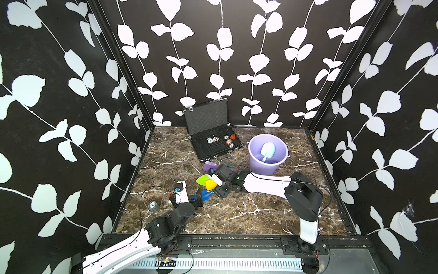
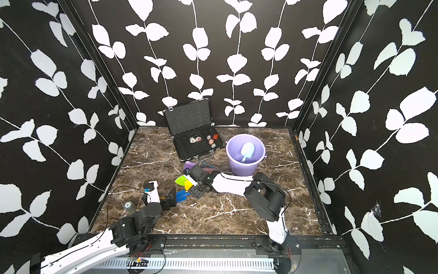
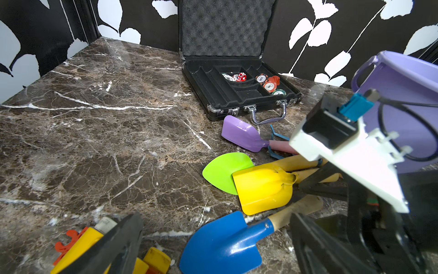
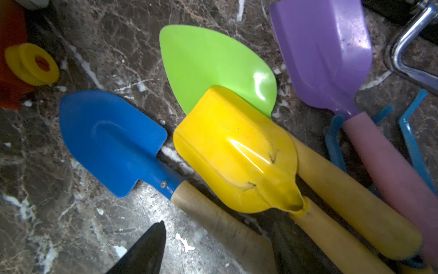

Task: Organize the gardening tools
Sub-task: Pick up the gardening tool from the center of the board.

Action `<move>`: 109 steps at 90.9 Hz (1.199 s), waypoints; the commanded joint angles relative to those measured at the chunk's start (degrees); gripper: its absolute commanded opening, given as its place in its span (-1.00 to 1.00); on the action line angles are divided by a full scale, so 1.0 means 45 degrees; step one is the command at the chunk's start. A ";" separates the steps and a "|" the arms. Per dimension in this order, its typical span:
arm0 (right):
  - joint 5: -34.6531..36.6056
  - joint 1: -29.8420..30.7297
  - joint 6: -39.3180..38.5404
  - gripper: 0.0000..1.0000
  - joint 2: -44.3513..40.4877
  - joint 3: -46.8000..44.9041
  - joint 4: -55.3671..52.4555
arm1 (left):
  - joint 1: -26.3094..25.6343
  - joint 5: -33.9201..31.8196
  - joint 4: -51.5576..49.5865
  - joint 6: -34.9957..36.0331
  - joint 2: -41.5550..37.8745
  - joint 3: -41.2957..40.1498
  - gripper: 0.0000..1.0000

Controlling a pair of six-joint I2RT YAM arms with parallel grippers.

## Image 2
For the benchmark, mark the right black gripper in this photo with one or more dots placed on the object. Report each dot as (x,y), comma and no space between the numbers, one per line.
(195,192)

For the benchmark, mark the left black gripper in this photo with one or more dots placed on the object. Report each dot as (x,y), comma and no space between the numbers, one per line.
(172,199)

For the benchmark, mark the blue toy shovel tan handle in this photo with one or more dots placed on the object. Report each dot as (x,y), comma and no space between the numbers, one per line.
(182,196)

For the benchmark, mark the light blue toy shovel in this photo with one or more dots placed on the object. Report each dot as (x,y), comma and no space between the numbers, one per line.
(247,151)

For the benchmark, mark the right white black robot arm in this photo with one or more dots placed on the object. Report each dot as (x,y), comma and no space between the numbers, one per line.
(267,198)

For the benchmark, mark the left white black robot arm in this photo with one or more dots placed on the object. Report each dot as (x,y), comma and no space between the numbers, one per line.
(128,236)

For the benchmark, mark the small clear glass jar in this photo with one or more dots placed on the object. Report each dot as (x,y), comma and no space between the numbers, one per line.
(129,207)

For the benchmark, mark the open black foam case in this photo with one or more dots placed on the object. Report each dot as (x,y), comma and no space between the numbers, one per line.
(192,129)

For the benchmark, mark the purple plastic bucket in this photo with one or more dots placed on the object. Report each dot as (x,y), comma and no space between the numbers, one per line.
(233,150)

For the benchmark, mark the white perforated strip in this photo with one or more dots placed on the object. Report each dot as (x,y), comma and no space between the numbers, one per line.
(201,264)

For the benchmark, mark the blue toy rake yellow handle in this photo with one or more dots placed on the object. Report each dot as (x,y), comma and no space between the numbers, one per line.
(209,168)

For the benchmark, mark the purple toy shovel pink handle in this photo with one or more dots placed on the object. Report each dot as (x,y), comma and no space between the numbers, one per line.
(188,165)

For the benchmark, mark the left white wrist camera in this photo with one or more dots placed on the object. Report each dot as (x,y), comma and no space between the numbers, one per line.
(150,193)

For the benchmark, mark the green toy shovel yellow handle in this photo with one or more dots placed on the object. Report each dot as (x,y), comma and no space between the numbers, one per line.
(181,180)

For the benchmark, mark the black front mounting rail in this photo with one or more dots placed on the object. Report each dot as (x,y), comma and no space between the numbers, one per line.
(294,244)

